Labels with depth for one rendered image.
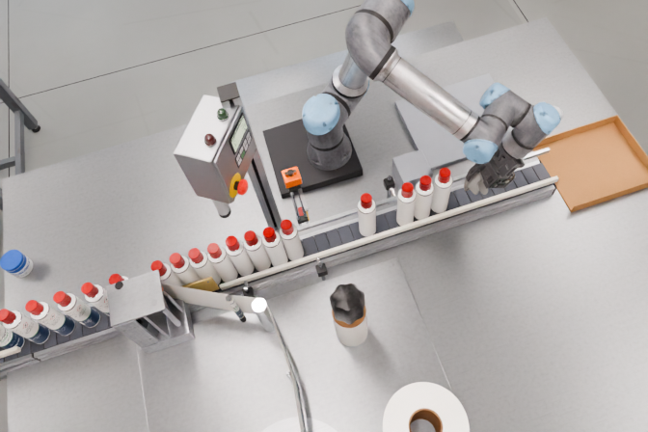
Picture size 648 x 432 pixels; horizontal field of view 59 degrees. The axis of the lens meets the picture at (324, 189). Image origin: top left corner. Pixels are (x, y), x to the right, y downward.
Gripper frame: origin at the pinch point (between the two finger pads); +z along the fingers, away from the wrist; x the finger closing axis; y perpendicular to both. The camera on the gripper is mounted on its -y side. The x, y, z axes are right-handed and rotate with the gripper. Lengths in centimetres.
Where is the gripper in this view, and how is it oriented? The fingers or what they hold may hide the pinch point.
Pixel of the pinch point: (467, 185)
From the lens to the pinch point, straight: 177.2
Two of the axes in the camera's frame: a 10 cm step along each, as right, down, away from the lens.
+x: 8.7, -0.1, 5.0
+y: 3.0, 8.2, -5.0
